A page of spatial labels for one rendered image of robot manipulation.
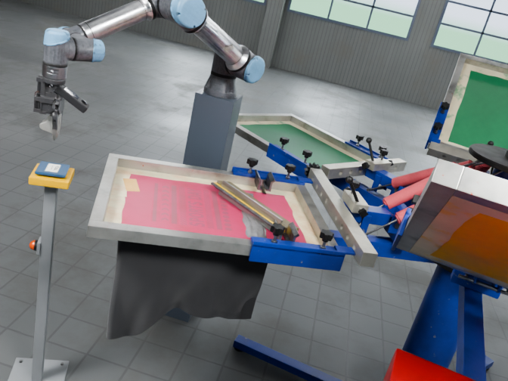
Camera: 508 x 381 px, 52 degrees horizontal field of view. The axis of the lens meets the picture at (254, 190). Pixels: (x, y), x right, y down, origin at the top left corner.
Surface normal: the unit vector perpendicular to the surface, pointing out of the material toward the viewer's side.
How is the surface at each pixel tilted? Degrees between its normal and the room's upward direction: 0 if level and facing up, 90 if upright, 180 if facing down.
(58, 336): 0
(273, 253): 90
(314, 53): 90
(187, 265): 91
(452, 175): 58
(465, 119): 32
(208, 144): 90
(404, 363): 0
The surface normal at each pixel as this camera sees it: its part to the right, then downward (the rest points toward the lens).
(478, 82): -0.01, -0.61
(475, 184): -0.19, -0.22
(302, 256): 0.14, 0.42
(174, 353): 0.22, -0.90
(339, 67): -0.19, 0.35
